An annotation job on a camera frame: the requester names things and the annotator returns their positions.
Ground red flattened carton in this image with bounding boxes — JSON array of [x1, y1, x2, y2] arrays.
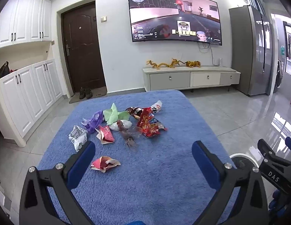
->
[[95, 125, 115, 145]]

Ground purple plastic bag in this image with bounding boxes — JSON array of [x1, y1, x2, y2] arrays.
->
[[81, 111, 105, 133]]

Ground white printed wrapper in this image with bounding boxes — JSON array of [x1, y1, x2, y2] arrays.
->
[[68, 125, 88, 152]]

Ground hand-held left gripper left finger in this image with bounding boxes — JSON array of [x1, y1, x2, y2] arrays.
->
[[19, 141, 99, 225]]

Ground grey refrigerator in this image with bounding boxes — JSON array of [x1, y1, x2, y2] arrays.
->
[[229, 0, 281, 96]]

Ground white round trash bin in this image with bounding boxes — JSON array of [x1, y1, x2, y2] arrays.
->
[[230, 153, 261, 174]]

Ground wall television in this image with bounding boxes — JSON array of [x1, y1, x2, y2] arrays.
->
[[127, 0, 224, 45]]

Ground white plastic bag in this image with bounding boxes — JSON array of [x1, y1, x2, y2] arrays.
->
[[109, 119, 133, 131]]

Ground white red snack wrapper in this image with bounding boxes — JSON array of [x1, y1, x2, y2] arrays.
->
[[150, 100, 163, 114]]

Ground grey doormat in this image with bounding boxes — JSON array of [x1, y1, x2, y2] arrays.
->
[[69, 86, 108, 104]]

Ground large window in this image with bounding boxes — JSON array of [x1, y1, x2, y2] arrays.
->
[[282, 21, 291, 77]]

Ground dark brown door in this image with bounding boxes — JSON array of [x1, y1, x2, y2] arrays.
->
[[61, 1, 107, 96]]

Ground white upper cabinet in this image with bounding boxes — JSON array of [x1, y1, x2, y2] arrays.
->
[[0, 0, 53, 50]]

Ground white television console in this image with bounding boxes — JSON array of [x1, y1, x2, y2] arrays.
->
[[142, 65, 241, 92]]

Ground black handbag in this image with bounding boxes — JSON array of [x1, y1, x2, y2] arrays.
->
[[0, 61, 10, 78]]

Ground clear brownish plastic wrapper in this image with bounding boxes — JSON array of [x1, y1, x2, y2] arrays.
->
[[117, 121, 143, 149]]

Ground red white crumpled wrapper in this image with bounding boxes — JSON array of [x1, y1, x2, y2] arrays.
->
[[90, 156, 121, 173]]

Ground brown red snack wrapper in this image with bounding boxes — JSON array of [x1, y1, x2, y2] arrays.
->
[[125, 106, 143, 120]]

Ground black television cable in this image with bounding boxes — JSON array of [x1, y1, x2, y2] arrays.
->
[[198, 42, 221, 66]]

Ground person's right hand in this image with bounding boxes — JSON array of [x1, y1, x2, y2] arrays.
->
[[268, 190, 286, 213]]

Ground green crumpled paper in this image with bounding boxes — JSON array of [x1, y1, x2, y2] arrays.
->
[[103, 103, 131, 125]]

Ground large red snack wrapper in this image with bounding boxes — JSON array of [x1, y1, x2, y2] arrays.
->
[[136, 108, 168, 138]]

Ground small golden dragon figurine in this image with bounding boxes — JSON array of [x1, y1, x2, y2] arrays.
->
[[171, 58, 186, 68]]

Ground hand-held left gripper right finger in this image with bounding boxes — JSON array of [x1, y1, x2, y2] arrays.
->
[[191, 141, 271, 225]]

